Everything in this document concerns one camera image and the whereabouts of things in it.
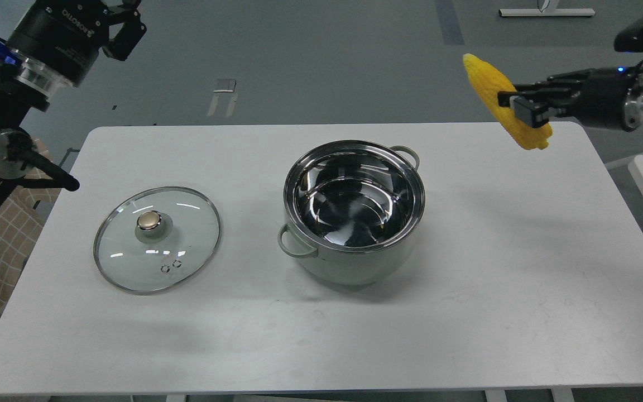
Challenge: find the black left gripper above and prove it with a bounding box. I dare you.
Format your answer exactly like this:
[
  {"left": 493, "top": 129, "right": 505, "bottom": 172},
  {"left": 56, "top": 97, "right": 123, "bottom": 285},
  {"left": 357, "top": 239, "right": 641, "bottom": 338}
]
[{"left": 7, "top": 1, "right": 146, "bottom": 87}]

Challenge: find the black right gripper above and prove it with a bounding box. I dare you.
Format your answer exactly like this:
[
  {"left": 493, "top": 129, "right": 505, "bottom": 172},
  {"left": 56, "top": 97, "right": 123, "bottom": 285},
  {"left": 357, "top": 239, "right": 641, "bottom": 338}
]
[{"left": 497, "top": 67, "right": 643, "bottom": 132}]

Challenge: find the yellow corn cob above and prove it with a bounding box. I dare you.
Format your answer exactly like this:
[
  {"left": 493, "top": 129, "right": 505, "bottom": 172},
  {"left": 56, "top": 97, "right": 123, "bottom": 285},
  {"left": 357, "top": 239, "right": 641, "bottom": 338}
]
[{"left": 462, "top": 53, "right": 553, "bottom": 150}]

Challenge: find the glass pot lid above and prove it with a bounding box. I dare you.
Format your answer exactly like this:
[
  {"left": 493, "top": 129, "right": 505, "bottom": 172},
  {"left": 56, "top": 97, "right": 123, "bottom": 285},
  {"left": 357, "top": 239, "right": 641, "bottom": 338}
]
[{"left": 93, "top": 186, "right": 222, "bottom": 295}]

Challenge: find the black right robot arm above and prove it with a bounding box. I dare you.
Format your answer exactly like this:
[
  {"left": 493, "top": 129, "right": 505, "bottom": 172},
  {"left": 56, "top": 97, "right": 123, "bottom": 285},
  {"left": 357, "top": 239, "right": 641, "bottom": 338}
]
[{"left": 491, "top": 15, "right": 643, "bottom": 132}]

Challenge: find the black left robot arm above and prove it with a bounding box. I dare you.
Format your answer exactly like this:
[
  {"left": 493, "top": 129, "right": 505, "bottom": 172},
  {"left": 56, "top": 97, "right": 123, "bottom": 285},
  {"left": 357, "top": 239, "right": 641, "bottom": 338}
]
[{"left": 0, "top": 1, "right": 146, "bottom": 207}]

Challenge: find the grey steel cooking pot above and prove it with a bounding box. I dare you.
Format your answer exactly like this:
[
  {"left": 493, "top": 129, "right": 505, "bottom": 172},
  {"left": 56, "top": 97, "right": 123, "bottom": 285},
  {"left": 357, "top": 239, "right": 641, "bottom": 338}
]
[{"left": 276, "top": 140, "right": 426, "bottom": 286}]

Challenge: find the white table base bar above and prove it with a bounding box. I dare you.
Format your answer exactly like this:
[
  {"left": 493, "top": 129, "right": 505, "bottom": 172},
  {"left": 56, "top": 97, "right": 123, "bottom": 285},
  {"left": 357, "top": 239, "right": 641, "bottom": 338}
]
[{"left": 498, "top": 8, "right": 596, "bottom": 18}]

